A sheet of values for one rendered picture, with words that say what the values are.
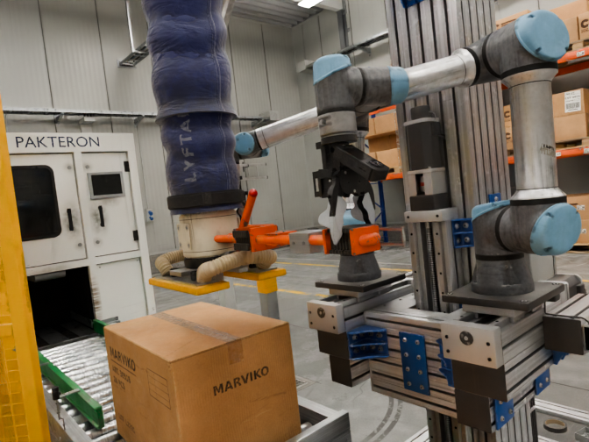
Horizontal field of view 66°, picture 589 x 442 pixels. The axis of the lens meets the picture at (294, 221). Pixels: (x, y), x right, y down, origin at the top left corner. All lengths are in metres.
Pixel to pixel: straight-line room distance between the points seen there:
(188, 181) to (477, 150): 0.86
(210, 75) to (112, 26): 10.06
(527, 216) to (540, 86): 0.28
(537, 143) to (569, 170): 8.39
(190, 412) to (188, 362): 0.13
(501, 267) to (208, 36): 0.98
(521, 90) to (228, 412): 1.12
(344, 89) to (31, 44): 9.98
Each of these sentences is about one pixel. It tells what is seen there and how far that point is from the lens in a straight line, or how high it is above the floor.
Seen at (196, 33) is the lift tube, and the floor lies 1.81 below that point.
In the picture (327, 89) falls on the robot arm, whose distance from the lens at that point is 0.90.
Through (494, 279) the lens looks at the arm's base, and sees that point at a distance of 1.25.
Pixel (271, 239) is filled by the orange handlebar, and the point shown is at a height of 1.25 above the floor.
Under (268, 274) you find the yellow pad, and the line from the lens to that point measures 1.30.
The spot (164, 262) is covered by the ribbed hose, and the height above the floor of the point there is 1.18.
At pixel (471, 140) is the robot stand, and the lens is 1.47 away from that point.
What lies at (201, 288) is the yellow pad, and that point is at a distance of 1.20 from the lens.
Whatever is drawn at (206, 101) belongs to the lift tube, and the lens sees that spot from 1.32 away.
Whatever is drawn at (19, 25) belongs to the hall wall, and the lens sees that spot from 10.79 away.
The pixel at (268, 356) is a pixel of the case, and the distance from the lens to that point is 1.45.
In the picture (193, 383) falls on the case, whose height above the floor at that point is 0.87.
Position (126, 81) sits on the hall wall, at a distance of 11.05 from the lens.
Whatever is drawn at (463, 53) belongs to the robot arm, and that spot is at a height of 1.64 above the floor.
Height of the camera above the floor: 1.34
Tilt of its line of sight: 3 degrees down
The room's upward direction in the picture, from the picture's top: 6 degrees counter-clockwise
